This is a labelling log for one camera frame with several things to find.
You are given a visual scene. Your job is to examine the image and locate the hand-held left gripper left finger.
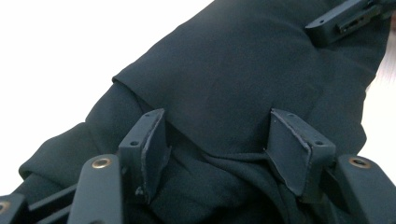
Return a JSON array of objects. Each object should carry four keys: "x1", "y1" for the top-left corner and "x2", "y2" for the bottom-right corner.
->
[{"x1": 118, "y1": 107, "x2": 172, "y2": 205}]

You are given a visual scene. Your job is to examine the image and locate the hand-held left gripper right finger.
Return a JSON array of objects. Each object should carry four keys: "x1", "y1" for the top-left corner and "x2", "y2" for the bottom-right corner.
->
[{"x1": 264, "y1": 107, "x2": 337, "y2": 203}]

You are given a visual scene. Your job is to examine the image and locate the black pants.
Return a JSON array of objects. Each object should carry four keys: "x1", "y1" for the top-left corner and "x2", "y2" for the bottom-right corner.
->
[{"x1": 15, "y1": 0, "x2": 394, "y2": 224}]

